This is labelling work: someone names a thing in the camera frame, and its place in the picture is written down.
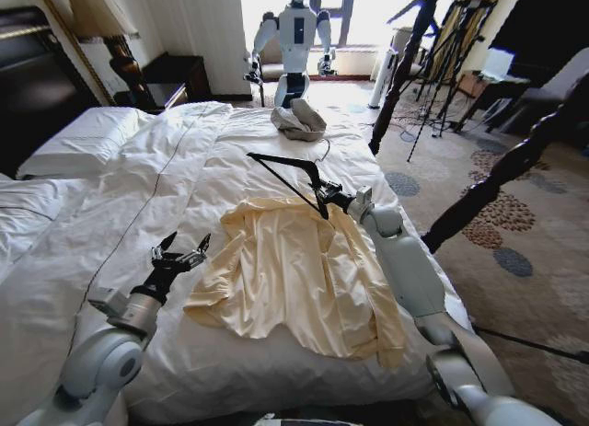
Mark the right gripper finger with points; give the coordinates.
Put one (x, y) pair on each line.
(328, 186)
(326, 201)

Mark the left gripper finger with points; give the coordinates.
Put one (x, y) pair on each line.
(164, 248)
(199, 250)

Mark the black clothes hanger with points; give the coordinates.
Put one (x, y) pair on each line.
(294, 180)

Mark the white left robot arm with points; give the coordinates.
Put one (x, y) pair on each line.
(106, 357)

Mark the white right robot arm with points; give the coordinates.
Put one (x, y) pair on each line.
(409, 279)

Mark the white duvet bed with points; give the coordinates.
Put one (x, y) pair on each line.
(193, 177)

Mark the crumpled grey garment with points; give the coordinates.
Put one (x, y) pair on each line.
(298, 120)

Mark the cream yellow shirt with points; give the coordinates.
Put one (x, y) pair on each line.
(294, 279)

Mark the white tower appliance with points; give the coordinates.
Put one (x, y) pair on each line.
(383, 78)

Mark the white pillow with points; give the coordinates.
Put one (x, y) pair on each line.
(27, 214)
(78, 143)

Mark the white humanoid robot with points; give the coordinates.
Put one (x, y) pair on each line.
(296, 35)

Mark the dark wooden nightstand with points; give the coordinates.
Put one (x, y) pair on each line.
(179, 78)

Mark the black tripod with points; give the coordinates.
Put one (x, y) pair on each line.
(453, 58)

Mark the white robot front shell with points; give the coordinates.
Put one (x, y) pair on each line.
(287, 420)

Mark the table lamp with pale shade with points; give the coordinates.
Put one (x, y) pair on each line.
(120, 53)

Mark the white sheer curtain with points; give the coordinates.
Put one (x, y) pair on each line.
(198, 35)

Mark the open laptop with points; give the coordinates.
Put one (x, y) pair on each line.
(497, 63)

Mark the dark wooden headboard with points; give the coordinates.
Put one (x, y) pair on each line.
(37, 85)

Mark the yellow curtain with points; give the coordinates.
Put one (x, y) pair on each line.
(483, 26)

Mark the dark upholstered chair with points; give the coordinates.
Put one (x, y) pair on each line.
(547, 95)

